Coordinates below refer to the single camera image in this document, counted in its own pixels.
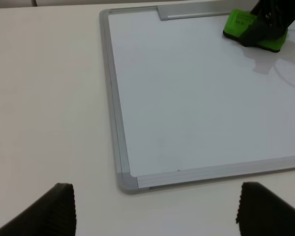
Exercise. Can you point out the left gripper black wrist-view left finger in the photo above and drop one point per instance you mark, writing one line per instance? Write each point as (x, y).
(53, 214)

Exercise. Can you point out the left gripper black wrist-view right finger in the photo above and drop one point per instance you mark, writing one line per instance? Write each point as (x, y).
(263, 213)

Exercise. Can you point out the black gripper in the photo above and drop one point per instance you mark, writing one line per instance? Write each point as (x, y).
(274, 16)

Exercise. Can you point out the green whiteboard eraser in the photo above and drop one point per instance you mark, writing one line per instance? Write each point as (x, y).
(250, 30)

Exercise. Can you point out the white whiteboard with aluminium frame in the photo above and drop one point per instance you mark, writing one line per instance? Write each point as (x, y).
(187, 104)

